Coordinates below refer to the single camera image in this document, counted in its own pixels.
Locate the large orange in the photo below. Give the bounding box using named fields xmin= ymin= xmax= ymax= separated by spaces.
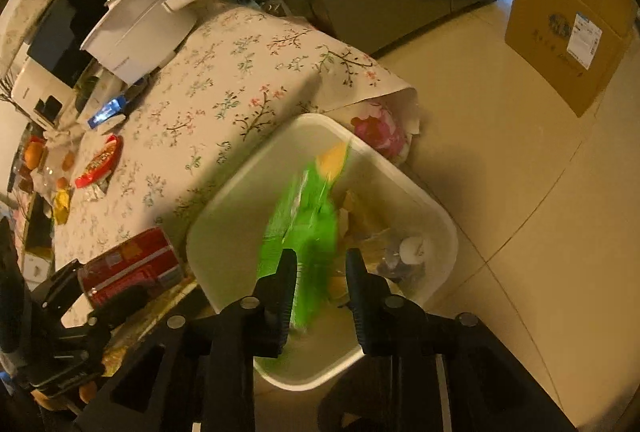
xmin=24 ymin=141 xmax=46 ymax=171

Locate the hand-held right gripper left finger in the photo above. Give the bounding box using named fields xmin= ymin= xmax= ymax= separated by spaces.
xmin=74 ymin=248 xmax=301 ymax=432

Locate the beige food package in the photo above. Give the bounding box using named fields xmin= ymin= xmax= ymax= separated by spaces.
xmin=339 ymin=191 xmax=397 ymax=264

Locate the white plastic bin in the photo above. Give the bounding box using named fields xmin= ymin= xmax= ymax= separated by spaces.
xmin=185 ymin=112 xmax=459 ymax=392

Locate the red snack bag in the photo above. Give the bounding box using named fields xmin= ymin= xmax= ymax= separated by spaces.
xmin=74 ymin=134 xmax=124 ymax=189

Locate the cardboard box with white label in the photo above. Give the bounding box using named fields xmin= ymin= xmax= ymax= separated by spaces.
xmin=504 ymin=0 xmax=639 ymax=119

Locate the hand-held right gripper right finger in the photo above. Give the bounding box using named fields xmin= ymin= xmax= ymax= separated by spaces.
xmin=346 ymin=247 xmax=580 ymax=432

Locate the white electric pot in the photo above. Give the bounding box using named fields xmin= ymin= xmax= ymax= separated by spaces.
xmin=79 ymin=0 xmax=275 ymax=89

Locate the white pot lid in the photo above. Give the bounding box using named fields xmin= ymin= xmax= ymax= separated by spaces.
xmin=79 ymin=0 xmax=173 ymax=51

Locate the white tissue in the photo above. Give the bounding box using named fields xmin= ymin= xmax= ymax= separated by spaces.
xmin=399 ymin=235 xmax=427 ymax=263

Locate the yellow wrapper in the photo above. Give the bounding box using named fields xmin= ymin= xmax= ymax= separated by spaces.
xmin=52 ymin=188 xmax=74 ymax=226

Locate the green snack bag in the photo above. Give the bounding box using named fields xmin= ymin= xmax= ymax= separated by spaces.
xmin=257 ymin=142 xmax=352 ymax=334

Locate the floral tablecloth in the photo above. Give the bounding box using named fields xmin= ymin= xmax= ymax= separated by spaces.
xmin=49 ymin=6 xmax=422 ymax=329

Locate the blue long box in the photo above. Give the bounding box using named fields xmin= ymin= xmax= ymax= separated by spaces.
xmin=87 ymin=96 xmax=129 ymax=129

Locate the golden patterned undercloth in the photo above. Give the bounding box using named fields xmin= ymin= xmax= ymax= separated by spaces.
xmin=99 ymin=281 xmax=202 ymax=379

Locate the black microwave oven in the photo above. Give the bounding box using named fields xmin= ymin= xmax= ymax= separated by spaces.
xmin=27 ymin=0 xmax=182 ymax=89

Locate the red drink can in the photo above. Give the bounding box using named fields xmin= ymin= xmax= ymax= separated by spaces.
xmin=77 ymin=226 xmax=189 ymax=311

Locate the pink flowered cloth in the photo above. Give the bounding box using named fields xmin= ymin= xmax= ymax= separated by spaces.
xmin=352 ymin=104 xmax=415 ymax=164

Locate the clear plastic bottle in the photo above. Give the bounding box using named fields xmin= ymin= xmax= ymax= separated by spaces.
xmin=350 ymin=232 xmax=444 ymax=299

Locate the white air fryer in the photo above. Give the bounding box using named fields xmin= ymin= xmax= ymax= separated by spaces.
xmin=10 ymin=59 xmax=77 ymax=131

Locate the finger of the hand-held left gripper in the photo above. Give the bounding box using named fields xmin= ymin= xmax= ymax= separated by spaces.
xmin=29 ymin=260 xmax=89 ymax=314
xmin=47 ymin=284 xmax=157 ymax=355

